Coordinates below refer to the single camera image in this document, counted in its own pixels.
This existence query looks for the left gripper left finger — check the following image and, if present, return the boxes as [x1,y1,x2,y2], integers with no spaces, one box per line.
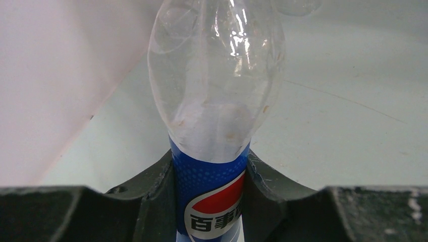
[1,151,176,241]

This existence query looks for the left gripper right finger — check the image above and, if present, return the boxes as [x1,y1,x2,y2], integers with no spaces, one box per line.
[242,152,427,241]

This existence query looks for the Pepsi labelled clear bottle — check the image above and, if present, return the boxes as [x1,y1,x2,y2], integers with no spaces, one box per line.
[147,0,286,241]

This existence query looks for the clear unlabelled plastic bottle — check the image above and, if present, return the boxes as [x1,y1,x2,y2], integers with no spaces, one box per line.
[274,0,323,17]

